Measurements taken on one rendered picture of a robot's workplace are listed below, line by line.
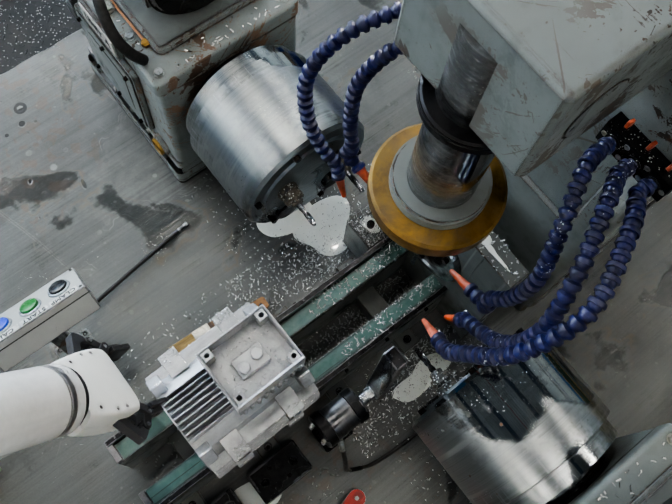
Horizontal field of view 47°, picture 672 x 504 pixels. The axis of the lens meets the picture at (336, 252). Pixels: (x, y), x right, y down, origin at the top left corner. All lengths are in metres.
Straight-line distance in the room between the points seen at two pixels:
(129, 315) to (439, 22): 0.96
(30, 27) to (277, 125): 1.72
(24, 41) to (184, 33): 1.55
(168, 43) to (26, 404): 0.65
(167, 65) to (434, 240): 0.55
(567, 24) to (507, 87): 0.07
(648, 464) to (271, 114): 0.74
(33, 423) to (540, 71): 0.60
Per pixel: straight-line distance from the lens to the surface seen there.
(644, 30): 0.70
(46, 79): 1.75
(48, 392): 0.90
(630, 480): 1.17
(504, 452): 1.13
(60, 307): 1.24
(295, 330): 1.35
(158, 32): 1.31
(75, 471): 1.48
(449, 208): 0.97
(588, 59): 0.67
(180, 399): 1.15
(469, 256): 1.23
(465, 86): 0.74
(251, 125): 1.23
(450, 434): 1.15
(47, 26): 2.83
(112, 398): 0.99
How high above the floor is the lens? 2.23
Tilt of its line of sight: 70 degrees down
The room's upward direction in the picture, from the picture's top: 10 degrees clockwise
